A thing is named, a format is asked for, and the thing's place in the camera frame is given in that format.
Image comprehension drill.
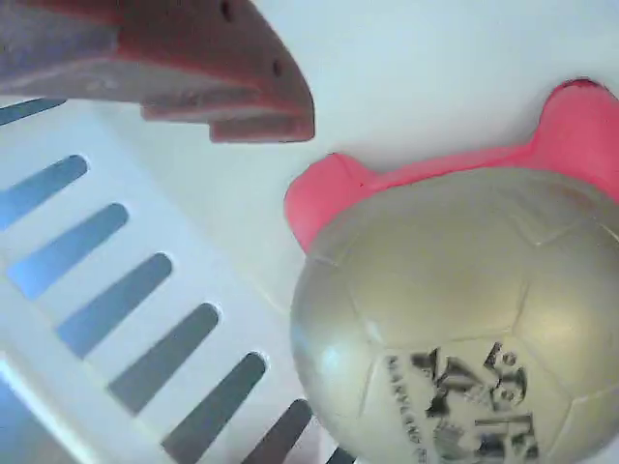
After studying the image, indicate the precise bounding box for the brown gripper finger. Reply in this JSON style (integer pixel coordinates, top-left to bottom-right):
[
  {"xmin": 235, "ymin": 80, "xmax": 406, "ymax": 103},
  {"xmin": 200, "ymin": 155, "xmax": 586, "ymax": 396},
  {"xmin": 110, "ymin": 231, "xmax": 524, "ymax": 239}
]
[{"xmin": 0, "ymin": 0, "xmax": 317, "ymax": 145}]

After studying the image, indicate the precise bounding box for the red turtle toy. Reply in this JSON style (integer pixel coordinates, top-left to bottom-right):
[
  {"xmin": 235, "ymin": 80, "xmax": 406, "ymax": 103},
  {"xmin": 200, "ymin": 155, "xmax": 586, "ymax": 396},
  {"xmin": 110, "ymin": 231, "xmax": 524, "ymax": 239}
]
[{"xmin": 283, "ymin": 76, "xmax": 619, "ymax": 464}]

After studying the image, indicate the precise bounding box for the white paper sheet with stripes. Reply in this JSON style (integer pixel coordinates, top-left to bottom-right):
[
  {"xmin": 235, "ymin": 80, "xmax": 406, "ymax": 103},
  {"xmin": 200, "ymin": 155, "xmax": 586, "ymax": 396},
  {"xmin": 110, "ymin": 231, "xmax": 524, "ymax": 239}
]
[{"xmin": 0, "ymin": 0, "xmax": 619, "ymax": 464}]

